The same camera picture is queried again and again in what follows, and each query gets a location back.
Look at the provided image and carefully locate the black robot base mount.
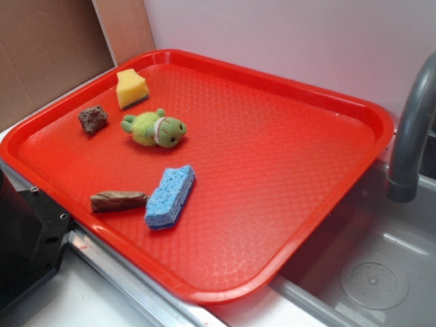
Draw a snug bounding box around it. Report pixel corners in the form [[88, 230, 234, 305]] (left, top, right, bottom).
[[1, 172, 72, 313]]

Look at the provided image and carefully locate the grey toy sink basin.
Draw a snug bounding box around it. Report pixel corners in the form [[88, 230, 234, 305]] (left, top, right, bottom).
[[211, 164, 435, 326]]

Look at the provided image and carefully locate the brown wood-like piece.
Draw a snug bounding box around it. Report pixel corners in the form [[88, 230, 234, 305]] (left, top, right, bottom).
[[90, 191, 149, 213]]

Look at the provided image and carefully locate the brown cardboard panel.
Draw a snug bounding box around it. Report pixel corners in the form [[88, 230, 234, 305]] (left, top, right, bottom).
[[1, 1, 155, 130]]

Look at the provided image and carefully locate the brown rock-like chunk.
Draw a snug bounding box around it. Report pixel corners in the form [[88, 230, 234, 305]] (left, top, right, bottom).
[[78, 106, 108, 136]]

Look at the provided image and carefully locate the grey sink faucet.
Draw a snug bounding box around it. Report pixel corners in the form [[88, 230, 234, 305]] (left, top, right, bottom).
[[386, 54, 435, 202]]

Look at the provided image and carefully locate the red plastic tray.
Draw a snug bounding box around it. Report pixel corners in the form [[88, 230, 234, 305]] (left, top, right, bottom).
[[1, 50, 394, 304]]

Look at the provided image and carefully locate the green plush turtle toy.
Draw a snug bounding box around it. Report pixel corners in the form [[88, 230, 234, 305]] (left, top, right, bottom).
[[121, 108, 187, 149]]

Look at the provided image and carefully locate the yellow sponge with dark base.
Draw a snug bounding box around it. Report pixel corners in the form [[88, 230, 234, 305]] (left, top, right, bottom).
[[116, 69, 149, 110]]

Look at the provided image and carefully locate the blue cellulose sponge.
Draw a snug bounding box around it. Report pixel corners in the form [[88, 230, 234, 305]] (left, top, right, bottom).
[[144, 165, 196, 230]]

